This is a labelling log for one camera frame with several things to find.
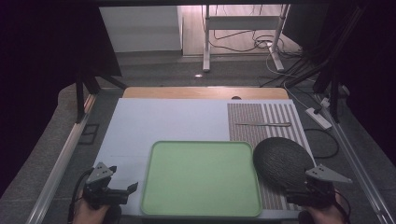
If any green plastic tray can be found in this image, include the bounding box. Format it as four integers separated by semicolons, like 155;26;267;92
140;140;263;217

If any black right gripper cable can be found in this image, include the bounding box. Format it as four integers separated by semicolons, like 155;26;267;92
333;189;352;224

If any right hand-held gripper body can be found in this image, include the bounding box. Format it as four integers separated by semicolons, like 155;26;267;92
298;163;354;224

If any white desk frame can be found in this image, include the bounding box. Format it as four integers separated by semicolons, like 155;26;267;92
202;4;291;73

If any black round plate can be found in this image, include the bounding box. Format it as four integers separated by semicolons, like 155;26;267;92
252;136;316;191

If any white wall panel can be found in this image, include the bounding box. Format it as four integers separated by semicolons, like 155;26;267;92
99;6;183;54

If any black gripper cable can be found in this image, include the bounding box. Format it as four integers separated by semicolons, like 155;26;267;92
67;167;95;224
333;189;352;224

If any black rectangular floor frame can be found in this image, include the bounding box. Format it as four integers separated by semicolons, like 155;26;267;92
78;123;100;146

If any black looped floor cable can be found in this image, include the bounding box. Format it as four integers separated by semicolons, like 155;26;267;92
303;127;340;160

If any person's right hand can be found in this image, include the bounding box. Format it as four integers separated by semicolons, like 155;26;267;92
303;188;347;224

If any person's left hand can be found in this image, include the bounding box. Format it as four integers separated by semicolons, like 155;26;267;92
72;189;110;224

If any black metal stand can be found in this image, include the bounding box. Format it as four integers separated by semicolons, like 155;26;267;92
312;6;368;123
74;66;128;123

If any white floor cable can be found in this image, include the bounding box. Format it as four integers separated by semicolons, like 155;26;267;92
264;41;316;110

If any white table sheet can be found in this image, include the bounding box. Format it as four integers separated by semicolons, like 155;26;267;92
92;98;318;220

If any silver metal rail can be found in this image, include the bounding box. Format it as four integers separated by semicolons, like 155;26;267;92
25;92;97;224
317;92;396;224

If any bundle of black cables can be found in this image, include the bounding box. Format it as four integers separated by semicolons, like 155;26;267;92
259;46;331;89

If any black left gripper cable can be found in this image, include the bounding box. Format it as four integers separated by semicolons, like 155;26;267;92
67;167;95;224

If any metal knife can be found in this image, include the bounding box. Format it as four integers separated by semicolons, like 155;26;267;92
235;121;292;128

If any white power strip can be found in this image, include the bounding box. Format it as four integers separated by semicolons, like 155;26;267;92
304;106;333;131

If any striped brown placemat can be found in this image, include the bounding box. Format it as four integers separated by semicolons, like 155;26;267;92
227;103;316;213

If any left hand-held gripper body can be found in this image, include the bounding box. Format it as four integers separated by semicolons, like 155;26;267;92
81;161;131;224

